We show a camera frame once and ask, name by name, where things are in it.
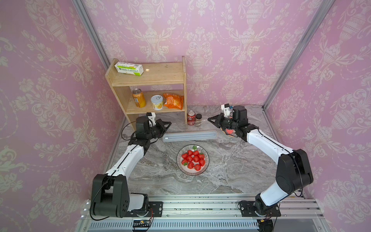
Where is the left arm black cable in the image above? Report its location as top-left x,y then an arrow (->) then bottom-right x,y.
121,121 -> 137,142

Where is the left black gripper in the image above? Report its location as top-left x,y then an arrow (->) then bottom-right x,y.
145,119 -> 172,140

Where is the beige plastic wrap dispenser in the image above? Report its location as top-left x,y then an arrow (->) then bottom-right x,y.
162,130 -> 217,143

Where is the small brown spice jar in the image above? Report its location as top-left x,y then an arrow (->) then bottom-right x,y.
195,114 -> 203,126

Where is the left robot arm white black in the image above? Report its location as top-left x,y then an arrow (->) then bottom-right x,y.
89,115 -> 172,220

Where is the white yellow cup container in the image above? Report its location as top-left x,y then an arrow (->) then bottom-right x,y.
151,95 -> 164,110

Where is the patterned plate with peaches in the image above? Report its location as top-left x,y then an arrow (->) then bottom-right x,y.
221,127 -> 238,137

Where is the red soda can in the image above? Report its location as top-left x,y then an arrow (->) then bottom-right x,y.
186,110 -> 196,126

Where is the small electronics board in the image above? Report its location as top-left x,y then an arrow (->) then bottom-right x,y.
132,220 -> 152,229

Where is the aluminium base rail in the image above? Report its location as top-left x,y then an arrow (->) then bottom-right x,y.
76,194 -> 331,232

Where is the striped plate of strawberries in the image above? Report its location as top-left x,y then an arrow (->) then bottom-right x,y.
176,145 -> 210,176

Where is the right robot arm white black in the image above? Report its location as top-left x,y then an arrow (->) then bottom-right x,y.
208,104 -> 314,216

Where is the white green carton box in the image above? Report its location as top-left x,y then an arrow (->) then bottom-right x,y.
115,62 -> 144,76

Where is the wooden two-tier shelf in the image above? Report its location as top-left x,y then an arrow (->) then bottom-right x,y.
105,56 -> 187,123

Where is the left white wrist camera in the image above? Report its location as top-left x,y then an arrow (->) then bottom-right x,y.
146,112 -> 156,127

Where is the orange snack bag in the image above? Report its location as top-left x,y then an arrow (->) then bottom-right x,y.
163,93 -> 184,110

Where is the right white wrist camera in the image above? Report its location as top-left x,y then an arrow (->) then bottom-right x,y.
221,103 -> 233,118

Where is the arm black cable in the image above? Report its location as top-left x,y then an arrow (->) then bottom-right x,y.
289,150 -> 305,198
121,121 -> 137,142

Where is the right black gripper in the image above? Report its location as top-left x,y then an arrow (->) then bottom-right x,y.
209,113 -> 240,131

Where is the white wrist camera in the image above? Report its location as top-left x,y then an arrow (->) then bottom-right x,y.
221,103 -> 233,118
146,112 -> 156,127

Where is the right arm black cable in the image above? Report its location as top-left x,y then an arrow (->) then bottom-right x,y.
289,150 -> 305,198

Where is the red strawberries pile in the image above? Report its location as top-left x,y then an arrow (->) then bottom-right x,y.
181,150 -> 206,171

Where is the orange drink can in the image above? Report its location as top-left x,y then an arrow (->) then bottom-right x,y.
132,89 -> 146,108

